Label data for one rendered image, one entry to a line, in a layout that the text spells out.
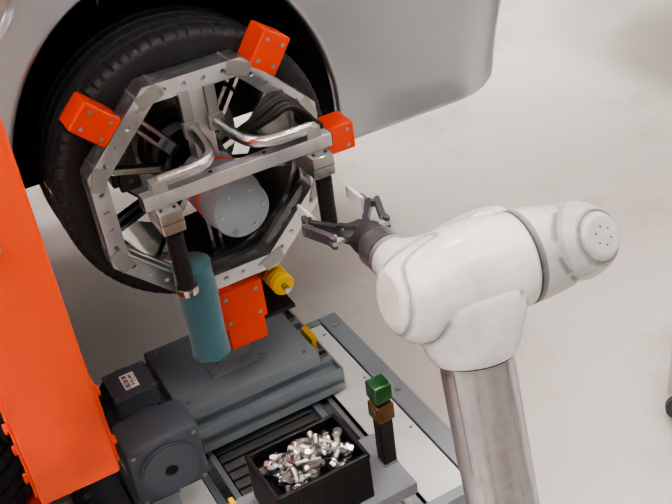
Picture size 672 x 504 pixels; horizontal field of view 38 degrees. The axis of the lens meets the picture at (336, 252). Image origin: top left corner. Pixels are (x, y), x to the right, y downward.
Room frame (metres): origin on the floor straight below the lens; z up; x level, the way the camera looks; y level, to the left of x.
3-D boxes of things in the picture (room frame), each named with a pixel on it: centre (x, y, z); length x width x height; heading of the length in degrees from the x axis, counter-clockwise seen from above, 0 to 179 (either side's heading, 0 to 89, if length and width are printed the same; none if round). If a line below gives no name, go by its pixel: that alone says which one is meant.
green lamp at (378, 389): (1.42, -0.04, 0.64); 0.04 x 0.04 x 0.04; 25
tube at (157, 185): (1.81, 0.30, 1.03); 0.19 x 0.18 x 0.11; 25
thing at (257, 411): (2.11, 0.33, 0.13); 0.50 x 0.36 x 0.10; 115
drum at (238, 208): (1.89, 0.23, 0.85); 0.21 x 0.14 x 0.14; 25
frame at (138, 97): (1.96, 0.26, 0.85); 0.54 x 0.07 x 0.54; 115
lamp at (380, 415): (1.42, -0.04, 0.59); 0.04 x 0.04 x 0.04; 25
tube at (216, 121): (1.89, 0.12, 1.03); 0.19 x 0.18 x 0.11; 25
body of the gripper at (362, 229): (1.67, -0.06, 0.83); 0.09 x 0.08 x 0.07; 25
